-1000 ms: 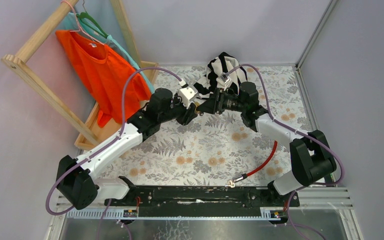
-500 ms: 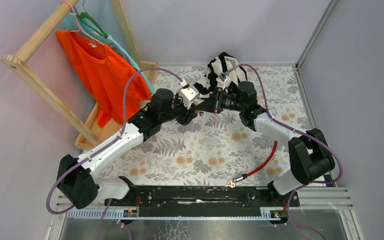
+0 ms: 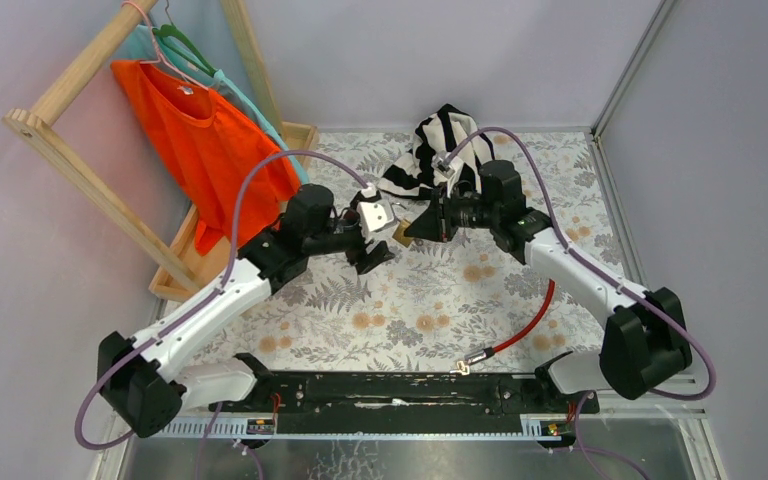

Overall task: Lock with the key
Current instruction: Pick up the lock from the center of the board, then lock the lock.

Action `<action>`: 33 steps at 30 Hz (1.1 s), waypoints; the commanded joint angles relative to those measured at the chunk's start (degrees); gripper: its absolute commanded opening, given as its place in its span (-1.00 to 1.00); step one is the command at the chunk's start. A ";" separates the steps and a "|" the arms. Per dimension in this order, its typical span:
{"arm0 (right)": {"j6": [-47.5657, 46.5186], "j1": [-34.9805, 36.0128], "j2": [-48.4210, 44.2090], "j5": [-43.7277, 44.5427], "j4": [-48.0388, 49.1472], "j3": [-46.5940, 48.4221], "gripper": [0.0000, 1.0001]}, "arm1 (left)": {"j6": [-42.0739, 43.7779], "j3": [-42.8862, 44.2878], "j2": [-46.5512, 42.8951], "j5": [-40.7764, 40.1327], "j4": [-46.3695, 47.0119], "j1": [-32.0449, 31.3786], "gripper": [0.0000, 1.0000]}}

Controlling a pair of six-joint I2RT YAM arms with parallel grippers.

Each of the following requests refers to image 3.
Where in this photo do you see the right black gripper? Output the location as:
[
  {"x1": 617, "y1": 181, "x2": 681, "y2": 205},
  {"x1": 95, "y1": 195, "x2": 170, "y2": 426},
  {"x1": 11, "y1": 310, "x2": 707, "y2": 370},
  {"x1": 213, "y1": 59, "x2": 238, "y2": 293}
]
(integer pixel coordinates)
[{"x1": 405, "y1": 182, "x2": 498, "y2": 244}]

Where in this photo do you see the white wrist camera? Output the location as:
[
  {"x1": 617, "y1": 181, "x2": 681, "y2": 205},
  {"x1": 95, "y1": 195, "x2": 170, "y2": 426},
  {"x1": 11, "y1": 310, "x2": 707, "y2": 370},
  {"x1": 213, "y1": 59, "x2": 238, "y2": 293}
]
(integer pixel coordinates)
[
  {"x1": 431, "y1": 152, "x2": 464, "y2": 196},
  {"x1": 347, "y1": 186, "x2": 398, "y2": 243}
]

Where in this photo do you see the green hanger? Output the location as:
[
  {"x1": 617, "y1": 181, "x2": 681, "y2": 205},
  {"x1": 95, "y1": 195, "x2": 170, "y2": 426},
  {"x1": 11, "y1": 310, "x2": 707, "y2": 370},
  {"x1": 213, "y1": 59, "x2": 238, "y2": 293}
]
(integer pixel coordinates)
[{"x1": 153, "y1": 0, "x2": 217, "y2": 77}]

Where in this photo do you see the floral tablecloth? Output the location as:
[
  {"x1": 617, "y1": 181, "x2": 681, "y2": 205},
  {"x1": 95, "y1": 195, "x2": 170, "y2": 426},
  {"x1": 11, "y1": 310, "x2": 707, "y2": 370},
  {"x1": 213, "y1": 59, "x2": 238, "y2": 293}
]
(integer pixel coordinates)
[{"x1": 190, "y1": 132, "x2": 625, "y2": 372}]

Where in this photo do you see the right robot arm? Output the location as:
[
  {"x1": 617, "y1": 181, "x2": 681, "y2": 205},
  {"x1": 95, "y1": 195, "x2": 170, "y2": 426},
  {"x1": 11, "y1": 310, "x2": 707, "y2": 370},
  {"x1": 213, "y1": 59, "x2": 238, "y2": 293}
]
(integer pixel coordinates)
[{"x1": 405, "y1": 157, "x2": 692, "y2": 412}]

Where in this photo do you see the orange t-shirt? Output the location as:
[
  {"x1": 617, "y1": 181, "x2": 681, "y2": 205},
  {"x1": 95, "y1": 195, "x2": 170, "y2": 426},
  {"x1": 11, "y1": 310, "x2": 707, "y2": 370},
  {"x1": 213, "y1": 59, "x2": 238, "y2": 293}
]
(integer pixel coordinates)
[{"x1": 111, "y1": 60, "x2": 302, "y2": 255}]

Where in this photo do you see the black white striped cloth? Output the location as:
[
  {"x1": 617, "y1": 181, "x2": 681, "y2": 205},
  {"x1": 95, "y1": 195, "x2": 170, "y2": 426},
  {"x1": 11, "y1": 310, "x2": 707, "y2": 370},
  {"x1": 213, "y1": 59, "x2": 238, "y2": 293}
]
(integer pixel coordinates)
[{"x1": 377, "y1": 104, "x2": 496, "y2": 201}]

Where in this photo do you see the pink hanger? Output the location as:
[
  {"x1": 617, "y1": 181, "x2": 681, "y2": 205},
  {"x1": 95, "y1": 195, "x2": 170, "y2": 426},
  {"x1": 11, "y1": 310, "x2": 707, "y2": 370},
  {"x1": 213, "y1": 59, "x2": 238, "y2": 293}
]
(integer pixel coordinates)
[{"x1": 121, "y1": 1, "x2": 207, "y2": 90}]

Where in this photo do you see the light blue shirt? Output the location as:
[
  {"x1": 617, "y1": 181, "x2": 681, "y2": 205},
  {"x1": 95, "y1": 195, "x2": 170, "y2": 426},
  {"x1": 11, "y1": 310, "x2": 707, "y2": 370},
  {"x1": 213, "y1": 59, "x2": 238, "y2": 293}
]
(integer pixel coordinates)
[{"x1": 110, "y1": 25, "x2": 285, "y2": 195}]

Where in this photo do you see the purple cable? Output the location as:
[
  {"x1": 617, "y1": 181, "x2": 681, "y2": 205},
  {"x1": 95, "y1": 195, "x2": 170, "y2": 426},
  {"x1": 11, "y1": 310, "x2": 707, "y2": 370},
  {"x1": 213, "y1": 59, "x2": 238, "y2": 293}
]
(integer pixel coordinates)
[
  {"x1": 446, "y1": 126, "x2": 718, "y2": 480},
  {"x1": 74, "y1": 149, "x2": 375, "y2": 480}
]

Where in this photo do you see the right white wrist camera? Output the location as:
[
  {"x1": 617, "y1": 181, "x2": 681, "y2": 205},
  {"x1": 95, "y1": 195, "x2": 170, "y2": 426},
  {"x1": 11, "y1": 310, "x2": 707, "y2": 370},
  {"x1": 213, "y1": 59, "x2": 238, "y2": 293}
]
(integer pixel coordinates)
[{"x1": 431, "y1": 152, "x2": 464, "y2": 196}]

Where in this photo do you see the wooden clothes rack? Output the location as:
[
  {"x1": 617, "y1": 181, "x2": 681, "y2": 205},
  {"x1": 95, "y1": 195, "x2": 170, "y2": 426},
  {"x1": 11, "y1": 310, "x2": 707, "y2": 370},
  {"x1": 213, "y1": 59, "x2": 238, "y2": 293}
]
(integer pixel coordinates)
[{"x1": 3, "y1": 1, "x2": 319, "y2": 302}]

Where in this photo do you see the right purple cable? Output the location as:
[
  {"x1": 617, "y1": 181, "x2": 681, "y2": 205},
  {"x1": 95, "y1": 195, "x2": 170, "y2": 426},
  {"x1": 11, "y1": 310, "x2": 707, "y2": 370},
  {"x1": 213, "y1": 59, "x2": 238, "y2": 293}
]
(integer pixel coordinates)
[{"x1": 446, "y1": 126, "x2": 718, "y2": 480}]

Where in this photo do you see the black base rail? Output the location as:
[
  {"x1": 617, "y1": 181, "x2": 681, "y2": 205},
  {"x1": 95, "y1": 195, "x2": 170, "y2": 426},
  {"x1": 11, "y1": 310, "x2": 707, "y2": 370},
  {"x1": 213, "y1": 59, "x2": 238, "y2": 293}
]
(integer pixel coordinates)
[{"x1": 210, "y1": 371, "x2": 600, "y2": 436}]

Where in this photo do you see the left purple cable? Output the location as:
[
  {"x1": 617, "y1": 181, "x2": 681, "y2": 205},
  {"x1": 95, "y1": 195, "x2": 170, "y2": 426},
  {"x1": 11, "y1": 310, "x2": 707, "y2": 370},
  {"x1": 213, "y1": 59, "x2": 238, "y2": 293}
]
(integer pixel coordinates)
[{"x1": 74, "y1": 149, "x2": 375, "y2": 480}]

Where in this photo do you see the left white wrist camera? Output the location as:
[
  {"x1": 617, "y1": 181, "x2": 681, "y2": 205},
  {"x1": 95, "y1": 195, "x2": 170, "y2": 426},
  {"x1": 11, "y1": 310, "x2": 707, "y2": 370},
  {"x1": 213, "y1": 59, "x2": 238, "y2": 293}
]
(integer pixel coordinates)
[{"x1": 347, "y1": 186, "x2": 398, "y2": 243}]

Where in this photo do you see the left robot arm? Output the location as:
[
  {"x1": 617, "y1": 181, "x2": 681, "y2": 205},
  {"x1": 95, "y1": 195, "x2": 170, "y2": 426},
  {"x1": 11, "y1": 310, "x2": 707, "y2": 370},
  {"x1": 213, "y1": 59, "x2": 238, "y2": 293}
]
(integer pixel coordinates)
[{"x1": 97, "y1": 184, "x2": 397, "y2": 438}]

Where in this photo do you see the red cable lock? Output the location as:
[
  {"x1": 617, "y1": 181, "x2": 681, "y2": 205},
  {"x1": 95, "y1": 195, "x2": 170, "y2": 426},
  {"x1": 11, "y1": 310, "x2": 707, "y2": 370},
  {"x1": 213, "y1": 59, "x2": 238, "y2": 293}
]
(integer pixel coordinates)
[{"x1": 455, "y1": 278, "x2": 558, "y2": 377}]

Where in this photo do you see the brass padlock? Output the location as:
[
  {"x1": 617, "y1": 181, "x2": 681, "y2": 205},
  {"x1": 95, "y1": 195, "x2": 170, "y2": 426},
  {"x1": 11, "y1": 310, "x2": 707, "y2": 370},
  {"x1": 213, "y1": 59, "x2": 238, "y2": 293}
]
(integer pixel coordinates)
[{"x1": 391, "y1": 219, "x2": 414, "y2": 249}]

